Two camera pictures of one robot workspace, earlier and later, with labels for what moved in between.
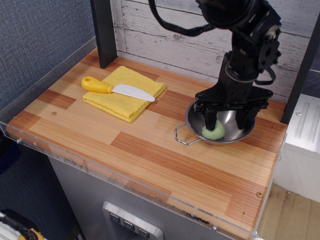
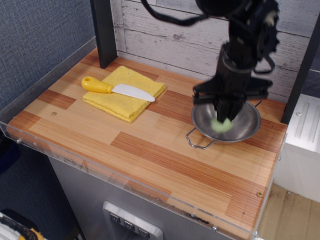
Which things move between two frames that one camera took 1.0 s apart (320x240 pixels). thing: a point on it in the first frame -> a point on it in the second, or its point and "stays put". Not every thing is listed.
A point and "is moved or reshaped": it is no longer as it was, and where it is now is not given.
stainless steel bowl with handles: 191,131 is moved or reshaped
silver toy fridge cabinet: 87,191 stays put
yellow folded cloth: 125,106 stays put
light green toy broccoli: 217,133 -> 220,127
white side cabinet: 298,168 stays put
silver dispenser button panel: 120,224 stays put
